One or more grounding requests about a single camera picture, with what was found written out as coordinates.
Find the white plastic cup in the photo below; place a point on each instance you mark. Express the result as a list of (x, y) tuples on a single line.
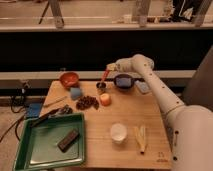
[(118, 133)]

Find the brown grape bunch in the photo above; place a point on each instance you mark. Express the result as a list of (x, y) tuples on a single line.
[(86, 102)]

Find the red chili pepper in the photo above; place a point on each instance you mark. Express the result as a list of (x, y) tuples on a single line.
[(104, 76)]

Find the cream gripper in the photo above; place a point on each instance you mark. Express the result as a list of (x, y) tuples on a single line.
[(111, 67)]

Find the wooden stick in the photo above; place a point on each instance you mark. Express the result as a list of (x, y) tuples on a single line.
[(54, 102)]

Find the orange apple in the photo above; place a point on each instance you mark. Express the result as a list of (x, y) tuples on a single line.
[(105, 99)]

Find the green plastic tray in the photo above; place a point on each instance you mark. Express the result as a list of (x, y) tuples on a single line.
[(38, 147)]

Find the blue sponge block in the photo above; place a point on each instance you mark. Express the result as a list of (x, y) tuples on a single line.
[(75, 93)]

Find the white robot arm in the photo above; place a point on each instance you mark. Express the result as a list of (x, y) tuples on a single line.
[(192, 124)]

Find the dark brown rectangular block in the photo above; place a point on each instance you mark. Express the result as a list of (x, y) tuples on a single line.
[(66, 142)]

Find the blue box on floor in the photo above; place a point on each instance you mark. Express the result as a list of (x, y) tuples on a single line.
[(33, 110)]

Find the small metal cup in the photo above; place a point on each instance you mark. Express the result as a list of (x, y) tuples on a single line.
[(101, 87)]

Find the black handled tool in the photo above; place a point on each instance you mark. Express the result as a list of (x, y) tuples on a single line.
[(53, 113)]

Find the wooden table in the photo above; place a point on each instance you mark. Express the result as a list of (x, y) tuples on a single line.
[(130, 108)]

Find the dark bowl with blue sponge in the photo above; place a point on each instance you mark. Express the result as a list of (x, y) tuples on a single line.
[(123, 82)]

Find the orange bowl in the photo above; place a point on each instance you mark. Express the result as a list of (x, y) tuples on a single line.
[(69, 79)]

